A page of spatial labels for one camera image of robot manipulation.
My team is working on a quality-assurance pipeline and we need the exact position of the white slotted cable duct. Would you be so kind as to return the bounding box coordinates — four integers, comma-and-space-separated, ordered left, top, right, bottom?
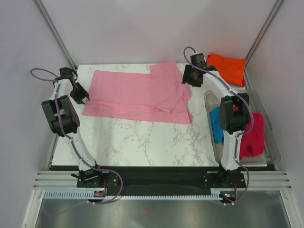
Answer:
43, 188, 228, 201

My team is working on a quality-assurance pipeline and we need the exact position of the aluminium frame post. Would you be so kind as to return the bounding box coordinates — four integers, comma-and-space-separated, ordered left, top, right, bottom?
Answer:
33, 0, 77, 70
245, 0, 285, 66

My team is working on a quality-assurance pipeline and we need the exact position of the right aluminium frame post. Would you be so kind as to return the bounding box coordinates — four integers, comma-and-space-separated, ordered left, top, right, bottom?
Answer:
245, 0, 285, 66

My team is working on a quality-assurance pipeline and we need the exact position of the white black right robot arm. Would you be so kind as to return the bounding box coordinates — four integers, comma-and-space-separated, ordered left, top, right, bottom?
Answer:
182, 64, 254, 188

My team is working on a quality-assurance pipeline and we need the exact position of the left aluminium frame post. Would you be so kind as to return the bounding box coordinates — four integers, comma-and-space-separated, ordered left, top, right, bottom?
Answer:
33, 0, 77, 70

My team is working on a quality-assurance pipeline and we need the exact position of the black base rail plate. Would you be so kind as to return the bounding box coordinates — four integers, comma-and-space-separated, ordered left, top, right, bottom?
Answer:
51, 166, 240, 195

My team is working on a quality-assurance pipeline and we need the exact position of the pink t shirt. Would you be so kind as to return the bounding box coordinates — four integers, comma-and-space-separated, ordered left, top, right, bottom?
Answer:
83, 61, 192, 124

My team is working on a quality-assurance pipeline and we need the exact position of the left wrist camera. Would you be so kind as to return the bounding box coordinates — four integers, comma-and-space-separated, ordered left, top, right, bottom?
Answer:
59, 67, 78, 80

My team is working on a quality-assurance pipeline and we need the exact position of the clear plastic bin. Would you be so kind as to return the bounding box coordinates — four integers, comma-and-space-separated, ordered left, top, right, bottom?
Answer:
204, 89, 281, 166

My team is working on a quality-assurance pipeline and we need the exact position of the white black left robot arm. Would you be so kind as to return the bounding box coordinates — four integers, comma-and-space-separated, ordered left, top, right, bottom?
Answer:
41, 74, 107, 188

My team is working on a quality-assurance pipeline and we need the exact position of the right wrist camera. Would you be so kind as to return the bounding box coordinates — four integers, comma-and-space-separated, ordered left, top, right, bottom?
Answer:
190, 53, 207, 68

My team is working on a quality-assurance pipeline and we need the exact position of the crimson crumpled t shirt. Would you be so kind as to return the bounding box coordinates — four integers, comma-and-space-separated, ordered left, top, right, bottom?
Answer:
239, 112, 265, 160

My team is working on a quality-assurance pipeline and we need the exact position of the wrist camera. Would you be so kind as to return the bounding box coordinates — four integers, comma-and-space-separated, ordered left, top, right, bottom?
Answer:
190, 53, 207, 68
59, 67, 78, 80

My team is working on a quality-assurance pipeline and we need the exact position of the blue crumpled t shirt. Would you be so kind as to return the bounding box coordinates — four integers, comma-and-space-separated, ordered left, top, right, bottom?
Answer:
209, 107, 224, 143

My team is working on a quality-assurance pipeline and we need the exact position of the aluminium front frame rail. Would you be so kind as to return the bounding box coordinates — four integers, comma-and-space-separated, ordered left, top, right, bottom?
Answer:
34, 171, 292, 190

